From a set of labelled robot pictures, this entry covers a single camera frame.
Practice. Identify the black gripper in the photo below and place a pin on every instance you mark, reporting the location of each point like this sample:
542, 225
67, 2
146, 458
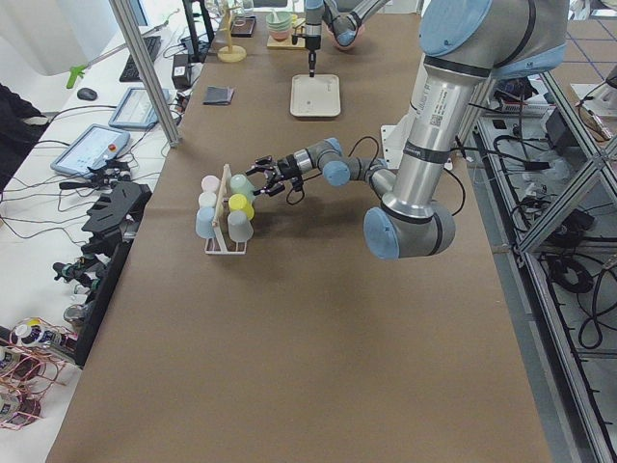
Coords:
287, 168
312, 42

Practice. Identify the mint green cup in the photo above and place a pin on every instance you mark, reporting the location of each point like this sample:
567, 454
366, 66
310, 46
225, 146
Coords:
240, 184

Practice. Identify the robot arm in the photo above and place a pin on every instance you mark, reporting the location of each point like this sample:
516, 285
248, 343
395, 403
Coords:
327, 12
464, 43

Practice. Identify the yellow cup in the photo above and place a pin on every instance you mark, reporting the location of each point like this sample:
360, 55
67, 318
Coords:
239, 202

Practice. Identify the cream rabbit tray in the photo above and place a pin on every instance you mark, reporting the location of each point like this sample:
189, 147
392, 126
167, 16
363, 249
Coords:
315, 97

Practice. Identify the pink cup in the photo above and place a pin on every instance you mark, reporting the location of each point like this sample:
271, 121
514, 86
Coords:
210, 184

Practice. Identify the grey cup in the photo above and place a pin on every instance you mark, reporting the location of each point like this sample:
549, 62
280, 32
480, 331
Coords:
240, 229

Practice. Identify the cream white cup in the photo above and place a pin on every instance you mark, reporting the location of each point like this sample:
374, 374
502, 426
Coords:
207, 199

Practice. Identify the light blue cup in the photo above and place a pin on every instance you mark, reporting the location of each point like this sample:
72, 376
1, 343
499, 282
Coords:
204, 219

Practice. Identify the pink bowl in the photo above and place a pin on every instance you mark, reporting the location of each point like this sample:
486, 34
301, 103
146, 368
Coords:
342, 37

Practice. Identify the wooden cutting board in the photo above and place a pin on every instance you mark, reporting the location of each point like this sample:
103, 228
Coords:
284, 42

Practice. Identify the stacked green bowls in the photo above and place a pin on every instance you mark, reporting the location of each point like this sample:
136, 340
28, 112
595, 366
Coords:
279, 25

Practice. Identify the wooden mug tree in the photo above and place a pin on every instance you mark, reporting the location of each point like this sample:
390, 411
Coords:
229, 52

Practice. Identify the black power adapter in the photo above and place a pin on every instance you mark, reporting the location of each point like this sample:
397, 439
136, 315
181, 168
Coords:
182, 71

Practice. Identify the far teach pendant tablet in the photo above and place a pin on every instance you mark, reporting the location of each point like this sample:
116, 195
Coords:
134, 112

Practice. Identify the teach pendant tablet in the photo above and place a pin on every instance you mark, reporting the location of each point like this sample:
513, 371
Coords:
91, 150
134, 112

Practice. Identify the black tool stand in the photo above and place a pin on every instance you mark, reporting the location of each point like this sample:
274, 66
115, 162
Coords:
112, 223

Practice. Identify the near teach pendant tablet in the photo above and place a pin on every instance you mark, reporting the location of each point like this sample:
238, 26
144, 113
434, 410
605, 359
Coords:
91, 150

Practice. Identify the black computer mouse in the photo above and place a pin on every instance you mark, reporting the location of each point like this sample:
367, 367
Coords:
87, 94

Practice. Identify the white wire cup rack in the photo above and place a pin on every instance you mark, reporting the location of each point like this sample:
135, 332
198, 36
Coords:
221, 244

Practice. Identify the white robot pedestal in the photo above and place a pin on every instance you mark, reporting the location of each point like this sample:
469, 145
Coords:
394, 137

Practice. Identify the aluminium frame post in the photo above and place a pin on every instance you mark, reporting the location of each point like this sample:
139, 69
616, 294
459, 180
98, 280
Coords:
132, 35

